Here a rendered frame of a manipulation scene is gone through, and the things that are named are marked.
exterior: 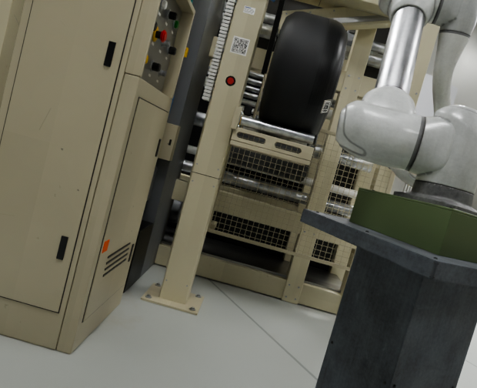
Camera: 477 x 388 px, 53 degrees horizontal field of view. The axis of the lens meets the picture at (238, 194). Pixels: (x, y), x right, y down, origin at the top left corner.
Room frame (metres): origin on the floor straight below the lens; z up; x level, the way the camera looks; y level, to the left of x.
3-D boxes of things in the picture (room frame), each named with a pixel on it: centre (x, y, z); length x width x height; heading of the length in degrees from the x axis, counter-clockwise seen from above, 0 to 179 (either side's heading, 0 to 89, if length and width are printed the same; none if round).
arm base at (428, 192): (1.33, -0.55, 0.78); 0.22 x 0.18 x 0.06; 125
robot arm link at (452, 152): (1.32, -0.52, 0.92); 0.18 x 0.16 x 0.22; 80
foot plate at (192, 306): (2.27, 0.17, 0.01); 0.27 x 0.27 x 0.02; 89
